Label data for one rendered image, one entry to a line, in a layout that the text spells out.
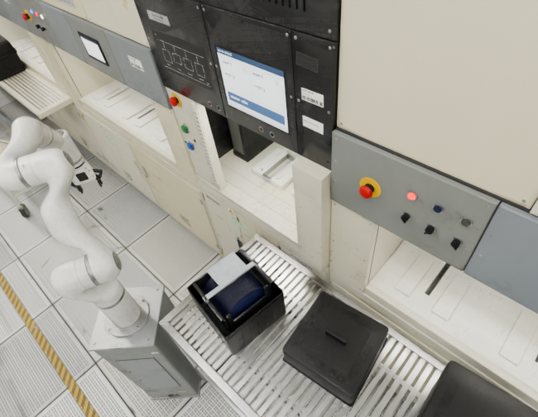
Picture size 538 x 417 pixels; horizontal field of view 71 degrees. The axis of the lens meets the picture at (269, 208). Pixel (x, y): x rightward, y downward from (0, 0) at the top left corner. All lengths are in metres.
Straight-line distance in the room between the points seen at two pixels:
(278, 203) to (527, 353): 1.11
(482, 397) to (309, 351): 0.54
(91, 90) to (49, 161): 1.80
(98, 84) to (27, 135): 1.73
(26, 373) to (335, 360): 2.02
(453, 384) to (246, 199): 1.14
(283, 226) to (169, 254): 1.34
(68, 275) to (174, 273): 1.38
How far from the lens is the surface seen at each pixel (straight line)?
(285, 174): 1.89
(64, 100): 3.27
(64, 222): 1.41
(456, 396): 1.30
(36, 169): 1.38
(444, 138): 0.92
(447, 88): 0.86
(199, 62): 1.40
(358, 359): 1.44
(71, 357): 2.77
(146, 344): 1.69
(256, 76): 1.19
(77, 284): 1.47
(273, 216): 1.75
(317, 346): 1.44
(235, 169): 2.01
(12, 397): 2.88
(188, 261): 2.78
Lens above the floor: 2.21
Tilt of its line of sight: 49 degrees down
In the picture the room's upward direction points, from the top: 9 degrees counter-clockwise
